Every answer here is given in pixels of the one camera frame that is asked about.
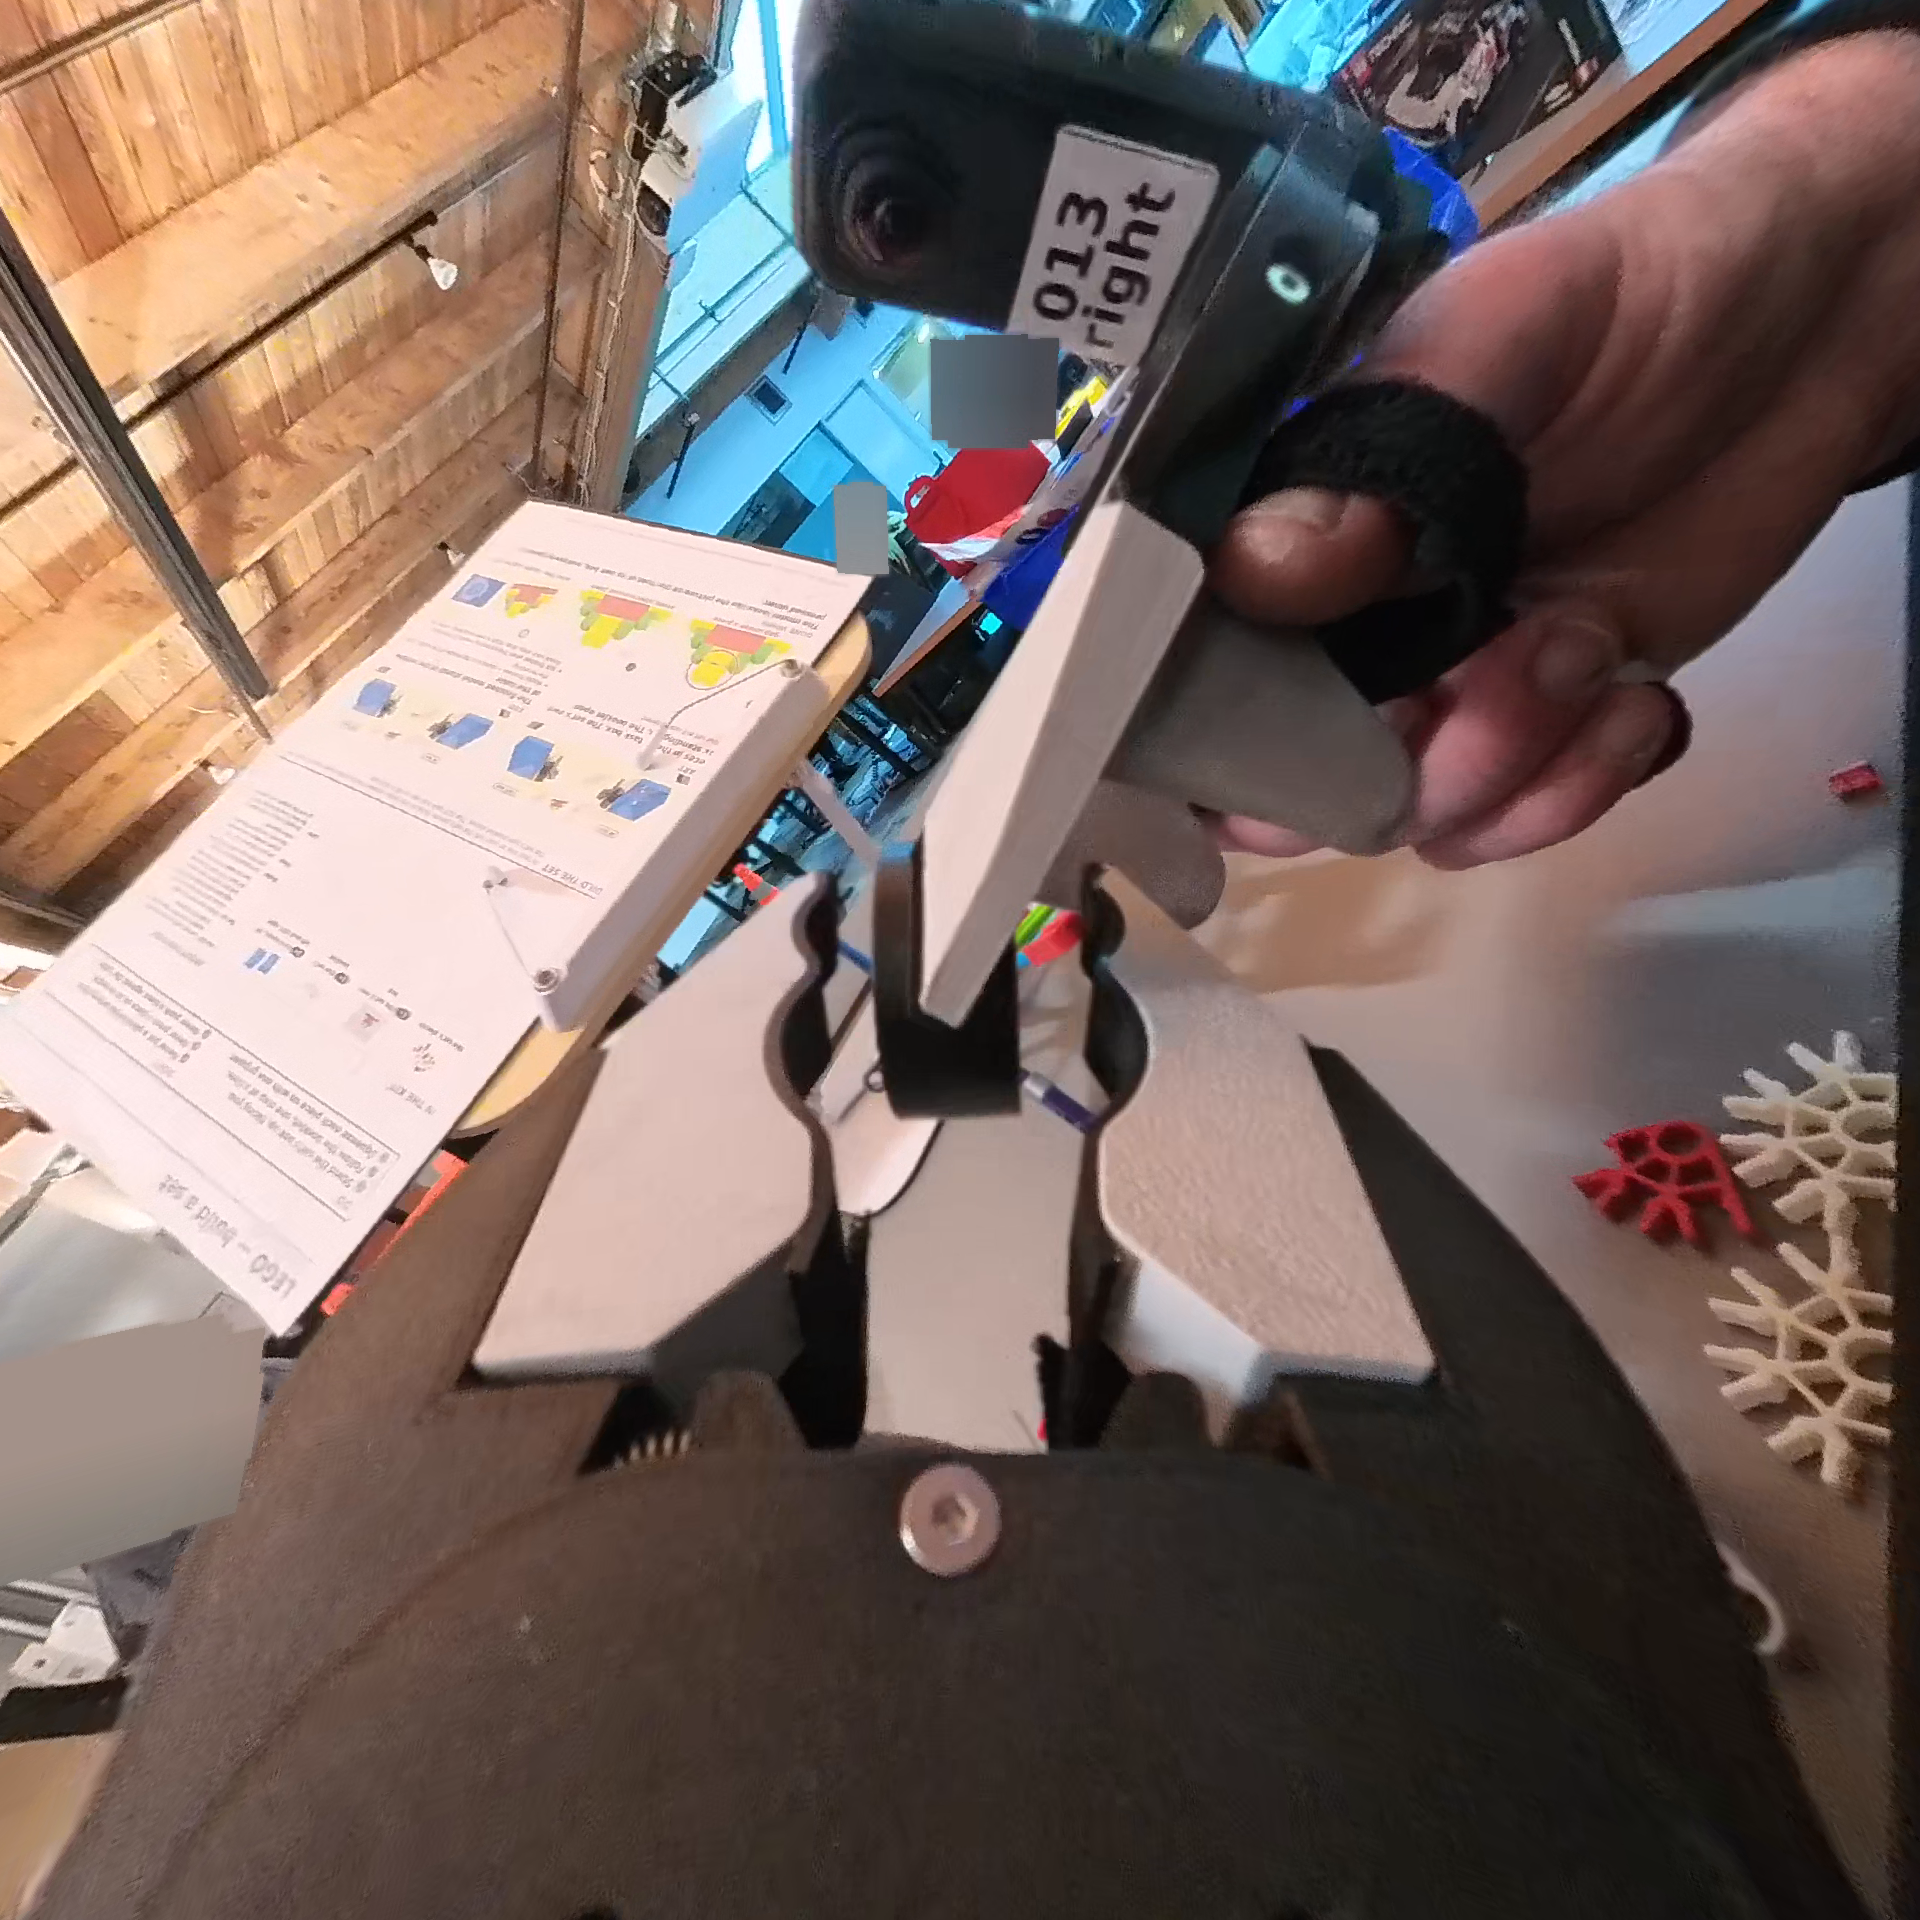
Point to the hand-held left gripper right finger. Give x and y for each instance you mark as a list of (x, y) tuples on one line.
[(1262, 1198)]

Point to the red toy wheel black tyre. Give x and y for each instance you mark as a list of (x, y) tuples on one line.
[(944, 1078)]

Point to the colourful construction toy airplane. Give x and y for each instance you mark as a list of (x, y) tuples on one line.
[(1049, 932)]

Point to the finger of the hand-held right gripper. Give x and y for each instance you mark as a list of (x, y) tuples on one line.
[(1164, 864), (1049, 750)]

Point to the dark printed toy box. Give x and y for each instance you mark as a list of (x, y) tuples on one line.
[(1478, 59)]

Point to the tiny red plastic chip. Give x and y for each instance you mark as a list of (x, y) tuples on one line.
[(1856, 782)]

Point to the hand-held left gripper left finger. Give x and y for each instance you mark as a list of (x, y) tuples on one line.
[(661, 1198)]

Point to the person's right hand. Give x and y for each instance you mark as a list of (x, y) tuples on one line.
[(1697, 376)]

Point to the red storage box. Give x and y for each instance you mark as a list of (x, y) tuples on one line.
[(975, 493)]

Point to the white snowflake connector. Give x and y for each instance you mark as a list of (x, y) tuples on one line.
[(1807, 1372), (1816, 1133)]

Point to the printed instruction sheet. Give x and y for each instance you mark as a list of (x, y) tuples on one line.
[(378, 839)]

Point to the white printed box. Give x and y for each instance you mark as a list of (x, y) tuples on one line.
[(661, 884)]

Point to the red fan connector piece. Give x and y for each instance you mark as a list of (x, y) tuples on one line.
[(1666, 1176)]

